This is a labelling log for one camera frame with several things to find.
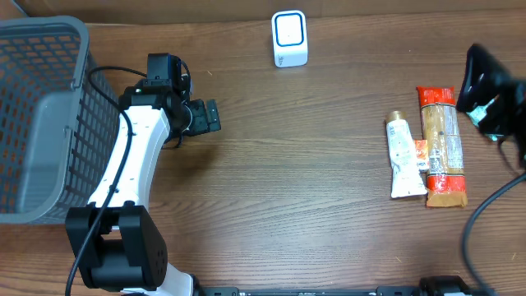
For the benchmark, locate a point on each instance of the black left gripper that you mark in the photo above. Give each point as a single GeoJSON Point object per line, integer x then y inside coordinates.
{"type": "Point", "coordinates": [196, 125]}

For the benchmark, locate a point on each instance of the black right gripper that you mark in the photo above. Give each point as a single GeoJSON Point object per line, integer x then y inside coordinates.
{"type": "Point", "coordinates": [473, 80]}

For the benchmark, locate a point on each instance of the small orange carton box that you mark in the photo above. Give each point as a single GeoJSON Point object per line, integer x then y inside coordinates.
{"type": "Point", "coordinates": [422, 154]}

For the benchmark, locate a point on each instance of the orange spaghetti packet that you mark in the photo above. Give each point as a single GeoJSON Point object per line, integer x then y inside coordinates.
{"type": "Point", "coordinates": [445, 178]}

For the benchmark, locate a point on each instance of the white tube gold cap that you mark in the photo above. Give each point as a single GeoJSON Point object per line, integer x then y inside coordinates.
{"type": "Point", "coordinates": [406, 177]}

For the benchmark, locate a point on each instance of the teal tissue packet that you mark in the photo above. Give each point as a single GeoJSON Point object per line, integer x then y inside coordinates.
{"type": "Point", "coordinates": [491, 119]}

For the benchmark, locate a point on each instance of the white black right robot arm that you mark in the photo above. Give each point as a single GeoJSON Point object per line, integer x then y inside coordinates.
{"type": "Point", "coordinates": [519, 114]}

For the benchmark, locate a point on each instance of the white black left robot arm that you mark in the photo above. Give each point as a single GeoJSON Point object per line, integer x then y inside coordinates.
{"type": "Point", "coordinates": [116, 243]}

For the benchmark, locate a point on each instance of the white barcode scanner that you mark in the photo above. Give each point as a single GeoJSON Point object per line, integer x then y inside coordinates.
{"type": "Point", "coordinates": [289, 38]}

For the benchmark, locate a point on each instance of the grey plastic mesh basket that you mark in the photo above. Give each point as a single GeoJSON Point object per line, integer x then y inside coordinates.
{"type": "Point", "coordinates": [57, 132]}

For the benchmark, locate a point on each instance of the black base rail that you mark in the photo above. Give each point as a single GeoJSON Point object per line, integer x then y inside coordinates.
{"type": "Point", "coordinates": [379, 291]}

